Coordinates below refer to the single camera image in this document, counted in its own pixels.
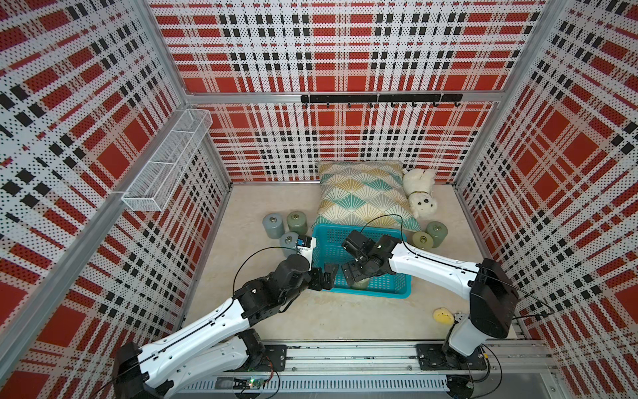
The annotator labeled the blue grey tea canister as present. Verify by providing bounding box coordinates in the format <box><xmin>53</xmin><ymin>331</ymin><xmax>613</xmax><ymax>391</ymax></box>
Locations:
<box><xmin>262</xmin><ymin>213</ymin><xmax>285</xmax><ymax>239</ymax></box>

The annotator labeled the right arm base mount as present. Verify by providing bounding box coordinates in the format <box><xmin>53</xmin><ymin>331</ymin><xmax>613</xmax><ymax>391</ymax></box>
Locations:
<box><xmin>415</xmin><ymin>343</ymin><xmax>488</xmax><ymax>371</ymax></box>

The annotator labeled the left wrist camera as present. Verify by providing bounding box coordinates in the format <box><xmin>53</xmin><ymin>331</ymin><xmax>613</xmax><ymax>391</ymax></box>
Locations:
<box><xmin>297</xmin><ymin>234</ymin><xmax>317</xmax><ymax>265</ymax></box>

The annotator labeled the light blue tea canister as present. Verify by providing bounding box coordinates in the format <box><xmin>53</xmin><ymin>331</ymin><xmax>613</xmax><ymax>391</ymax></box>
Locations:
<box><xmin>279</xmin><ymin>231</ymin><xmax>298</xmax><ymax>258</ymax></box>

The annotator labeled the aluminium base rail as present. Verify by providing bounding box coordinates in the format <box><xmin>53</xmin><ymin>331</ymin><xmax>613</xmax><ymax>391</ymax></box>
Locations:
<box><xmin>146</xmin><ymin>340</ymin><xmax>559</xmax><ymax>377</ymax></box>

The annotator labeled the white plush bear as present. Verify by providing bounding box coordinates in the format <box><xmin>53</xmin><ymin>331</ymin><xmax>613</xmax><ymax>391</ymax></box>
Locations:
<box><xmin>403</xmin><ymin>169</ymin><xmax>438</xmax><ymax>219</ymax></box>

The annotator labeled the fan pattern pillow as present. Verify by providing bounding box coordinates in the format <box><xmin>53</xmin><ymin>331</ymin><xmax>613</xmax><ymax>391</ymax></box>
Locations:
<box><xmin>314</xmin><ymin>161</ymin><xmax>421</xmax><ymax>231</ymax></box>

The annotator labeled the yellow plush toy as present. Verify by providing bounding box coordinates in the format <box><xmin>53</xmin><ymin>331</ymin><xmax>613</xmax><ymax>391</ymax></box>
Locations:
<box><xmin>432</xmin><ymin>308</ymin><xmax>455</xmax><ymax>325</ymax></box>

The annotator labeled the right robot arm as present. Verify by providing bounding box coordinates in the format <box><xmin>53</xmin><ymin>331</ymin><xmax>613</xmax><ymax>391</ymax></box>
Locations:
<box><xmin>342</xmin><ymin>230</ymin><xmax>519</xmax><ymax>357</ymax></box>

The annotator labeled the light green tea canister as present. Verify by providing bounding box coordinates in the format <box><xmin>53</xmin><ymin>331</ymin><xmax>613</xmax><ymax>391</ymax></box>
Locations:
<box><xmin>410</xmin><ymin>231</ymin><xmax>435</xmax><ymax>251</ymax></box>

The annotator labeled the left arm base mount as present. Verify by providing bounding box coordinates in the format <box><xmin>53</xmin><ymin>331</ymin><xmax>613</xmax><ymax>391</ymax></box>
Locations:
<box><xmin>234</xmin><ymin>344</ymin><xmax>288</xmax><ymax>372</ymax></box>

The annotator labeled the dark green tea canister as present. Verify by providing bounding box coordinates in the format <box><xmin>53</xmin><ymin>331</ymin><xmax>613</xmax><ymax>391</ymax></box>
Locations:
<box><xmin>287</xmin><ymin>210</ymin><xmax>308</xmax><ymax>235</ymax></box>

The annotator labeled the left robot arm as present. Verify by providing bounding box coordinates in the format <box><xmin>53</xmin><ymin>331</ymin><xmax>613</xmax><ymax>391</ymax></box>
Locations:
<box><xmin>112</xmin><ymin>254</ymin><xmax>339</xmax><ymax>398</ymax></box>

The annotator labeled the green circuit board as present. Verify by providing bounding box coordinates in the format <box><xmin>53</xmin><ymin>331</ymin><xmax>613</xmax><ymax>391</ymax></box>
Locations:
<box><xmin>233</xmin><ymin>377</ymin><xmax>268</xmax><ymax>391</ymax></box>

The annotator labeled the black hook rail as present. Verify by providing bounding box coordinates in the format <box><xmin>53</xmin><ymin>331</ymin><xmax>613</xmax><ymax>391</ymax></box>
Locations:
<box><xmin>300</xmin><ymin>93</ymin><xmax>464</xmax><ymax>106</ymax></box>

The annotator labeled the teal plastic basket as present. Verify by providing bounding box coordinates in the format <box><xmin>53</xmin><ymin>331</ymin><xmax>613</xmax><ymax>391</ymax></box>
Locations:
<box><xmin>312</xmin><ymin>224</ymin><xmax>412</xmax><ymax>299</ymax></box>

